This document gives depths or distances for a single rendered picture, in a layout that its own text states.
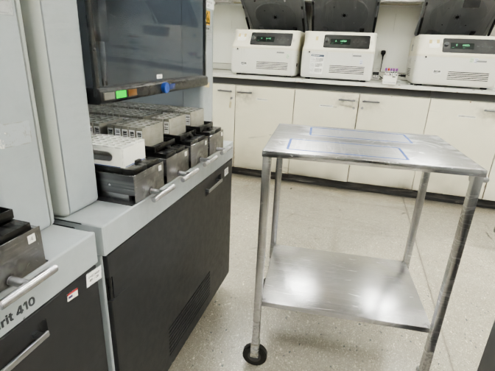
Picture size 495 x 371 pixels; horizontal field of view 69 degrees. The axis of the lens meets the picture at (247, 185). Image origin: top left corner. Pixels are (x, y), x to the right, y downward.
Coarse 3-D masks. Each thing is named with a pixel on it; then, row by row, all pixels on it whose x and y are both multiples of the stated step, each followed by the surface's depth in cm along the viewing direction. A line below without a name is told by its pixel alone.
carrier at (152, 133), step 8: (136, 128) 97; (144, 128) 98; (152, 128) 102; (160, 128) 106; (136, 136) 98; (144, 136) 98; (152, 136) 102; (160, 136) 106; (144, 144) 99; (152, 144) 103
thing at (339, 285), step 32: (288, 128) 136; (320, 128) 139; (320, 160) 102; (352, 160) 100; (384, 160) 99; (416, 160) 101; (448, 160) 102; (416, 224) 146; (288, 256) 153; (320, 256) 154; (352, 256) 155; (256, 288) 121; (288, 288) 132; (320, 288) 133; (352, 288) 134; (384, 288) 135; (448, 288) 108; (256, 320) 125; (352, 320) 120; (384, 320) 118; (416, 320) 119; (256, 352) 130
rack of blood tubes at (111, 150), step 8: (96, 136) 93; (104, 136) 93; (112, 136) 94; (120, 136) 93; (96, 144) 85; (104, 144) 86; (112, 144) 86; (120, 144) 87; (128, 144) 86; (136, 144) 88; (96, 152) 97; (104, 152) 97; (112, 152) 84; (120, 152) 84; (128, 152) 86; (136, 152) 89; (144, 152) 92; (96, 160) 86; (104, 160) 86; (112, 160) 85; (120, 160) 84; (128, 160) 86
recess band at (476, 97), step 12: (240, 84) 312; (252, 84) 309; (264, 84) 306; (276, 84) 303; (288, 84) 300; (300, 84) 298; (312, 84) 295; (324, 84) 292; (420, 96) 275; (432, 96) 273; (444, 96) 271; (456, 96) 268; (468, 96) 266; (480, 96) 264; (492, 96) 262
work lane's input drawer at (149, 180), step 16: (144, 160) 91; (96, 176) 86; (112, 176) 84; (128, 176) 83; (144, 176) 87; (160, 176) 94; (112, 192) 86; (128, 192) 84; (144, 192) 88; (160, 192) 88
